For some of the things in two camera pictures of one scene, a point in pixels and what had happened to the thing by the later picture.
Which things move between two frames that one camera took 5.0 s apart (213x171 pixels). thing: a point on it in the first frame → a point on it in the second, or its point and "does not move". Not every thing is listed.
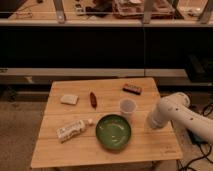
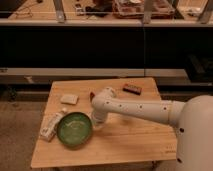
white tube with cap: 72,129 → 49,128
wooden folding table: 102,121 does not move
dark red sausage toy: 93,100 does not move
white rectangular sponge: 69,99 does not move
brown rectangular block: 132,89 does not move
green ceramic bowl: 113,132 → 74,129
